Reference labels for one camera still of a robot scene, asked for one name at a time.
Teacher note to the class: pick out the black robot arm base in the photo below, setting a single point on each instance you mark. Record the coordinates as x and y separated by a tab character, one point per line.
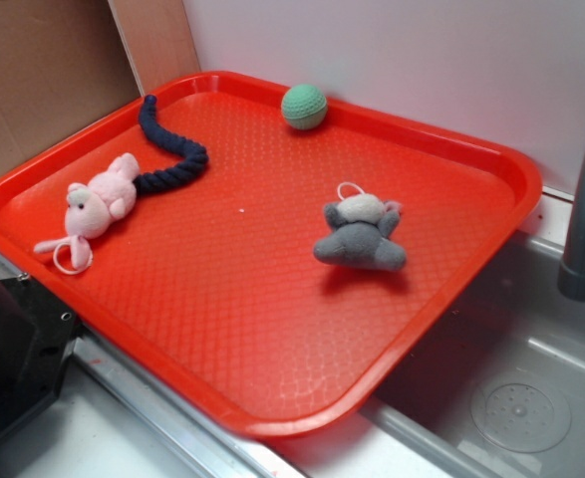
37	330

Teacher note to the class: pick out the pink plush bunny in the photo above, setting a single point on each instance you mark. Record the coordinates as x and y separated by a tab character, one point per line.
91	209

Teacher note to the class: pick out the red plastic tray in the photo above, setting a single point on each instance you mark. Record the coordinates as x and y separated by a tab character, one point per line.
213	287

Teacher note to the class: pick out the grey plush toy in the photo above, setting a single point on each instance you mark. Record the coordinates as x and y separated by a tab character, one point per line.
361	225

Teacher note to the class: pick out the green dimpled ball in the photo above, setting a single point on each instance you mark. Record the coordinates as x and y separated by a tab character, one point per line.
304	107

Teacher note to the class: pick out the grey toy sink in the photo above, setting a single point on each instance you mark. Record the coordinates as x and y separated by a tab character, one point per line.
495	389

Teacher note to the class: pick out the brown cardboard panel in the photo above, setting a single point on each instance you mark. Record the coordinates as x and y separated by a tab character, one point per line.
66	64

